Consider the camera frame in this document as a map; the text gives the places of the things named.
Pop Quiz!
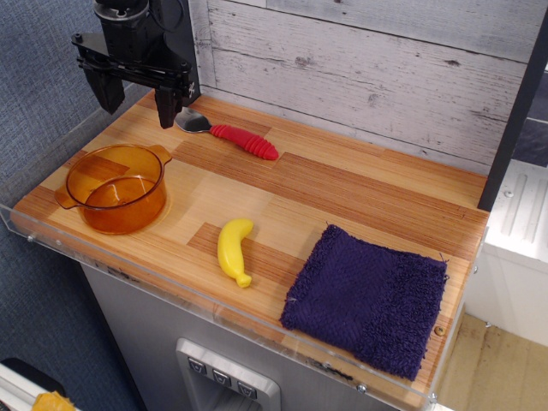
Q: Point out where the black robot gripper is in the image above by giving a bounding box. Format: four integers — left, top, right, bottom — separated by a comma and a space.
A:
72, 3, 193, 128

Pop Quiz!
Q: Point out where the yellow toy banana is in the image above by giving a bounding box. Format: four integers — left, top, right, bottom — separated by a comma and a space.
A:
217, 218, 253, 288

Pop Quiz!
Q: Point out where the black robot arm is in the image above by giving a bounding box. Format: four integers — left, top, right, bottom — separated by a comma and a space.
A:
71, 1, 194, 128

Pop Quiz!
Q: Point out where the amber transparent plastic pot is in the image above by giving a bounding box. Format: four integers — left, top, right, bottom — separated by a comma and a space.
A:
55, 145, 172, 235

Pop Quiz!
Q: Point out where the clear acrylic table guard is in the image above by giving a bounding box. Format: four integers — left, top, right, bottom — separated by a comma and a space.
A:
0, 63, 489, 408

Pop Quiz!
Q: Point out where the silver cabinet with button panel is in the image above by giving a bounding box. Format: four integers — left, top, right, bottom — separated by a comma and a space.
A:
83, 265, 391, 410

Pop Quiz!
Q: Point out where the purple folded towel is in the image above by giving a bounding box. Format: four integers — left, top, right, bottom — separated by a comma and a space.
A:
280, 224, 448, 381

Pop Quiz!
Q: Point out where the white ribbed metal box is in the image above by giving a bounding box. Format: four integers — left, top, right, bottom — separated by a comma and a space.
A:
486, 160, 547, 263

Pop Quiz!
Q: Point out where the red handled metal spoon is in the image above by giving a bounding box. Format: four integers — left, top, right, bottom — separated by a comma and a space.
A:
175, 107, 279, 160

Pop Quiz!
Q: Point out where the black right frame post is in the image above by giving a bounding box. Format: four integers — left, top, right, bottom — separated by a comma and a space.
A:
477, 11, 547, 211

